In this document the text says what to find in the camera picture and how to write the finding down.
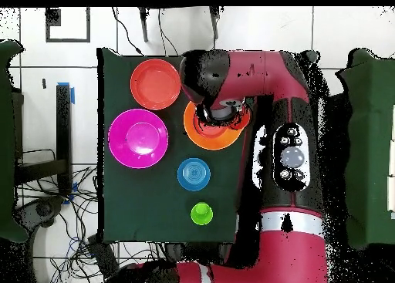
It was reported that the black power strip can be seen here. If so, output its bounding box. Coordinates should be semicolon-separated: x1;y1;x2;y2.
86;234;120;280

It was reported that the small red bowl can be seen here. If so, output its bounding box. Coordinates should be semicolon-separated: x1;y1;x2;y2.
194;119;238;140

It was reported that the blue bowl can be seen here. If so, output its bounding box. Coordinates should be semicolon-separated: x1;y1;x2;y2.
176;157;211;192

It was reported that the black stand leg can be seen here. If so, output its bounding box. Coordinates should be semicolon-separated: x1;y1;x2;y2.
137;7;150;43
208;6;221;41

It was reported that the black cable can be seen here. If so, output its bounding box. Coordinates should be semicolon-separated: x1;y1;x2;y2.
111;7;144;56

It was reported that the black round device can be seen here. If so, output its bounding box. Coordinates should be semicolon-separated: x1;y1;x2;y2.
13;195;64;231

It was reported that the large pink bowl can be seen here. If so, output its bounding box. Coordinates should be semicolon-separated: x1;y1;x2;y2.
107;108;170;170

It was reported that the red cup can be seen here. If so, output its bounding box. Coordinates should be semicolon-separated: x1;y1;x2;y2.
229;103;252;131

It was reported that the dark green table cloth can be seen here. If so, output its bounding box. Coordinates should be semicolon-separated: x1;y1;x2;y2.
96;47;320;244

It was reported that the large red bowl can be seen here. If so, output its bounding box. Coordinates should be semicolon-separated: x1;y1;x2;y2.
130;58;182;111

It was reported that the large orange bowl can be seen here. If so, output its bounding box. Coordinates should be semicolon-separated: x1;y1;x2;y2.
183;101;248;151

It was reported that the black square frame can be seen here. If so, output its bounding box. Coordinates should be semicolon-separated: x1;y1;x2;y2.
45;7;91;44

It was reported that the black table base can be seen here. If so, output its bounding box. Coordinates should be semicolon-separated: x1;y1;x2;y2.
163;241;232;263

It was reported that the green cloth covered table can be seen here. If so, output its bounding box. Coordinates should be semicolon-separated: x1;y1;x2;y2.
336;48;395;250
0;39;30;244

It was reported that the green cup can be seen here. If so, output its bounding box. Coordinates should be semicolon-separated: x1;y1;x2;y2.
190;201;214;226

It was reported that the tangle of black cables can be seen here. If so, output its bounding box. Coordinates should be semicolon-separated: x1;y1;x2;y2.
15;165;167;283

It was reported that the black post with blue tape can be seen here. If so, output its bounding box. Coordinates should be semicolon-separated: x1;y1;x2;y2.
56;83;76;196

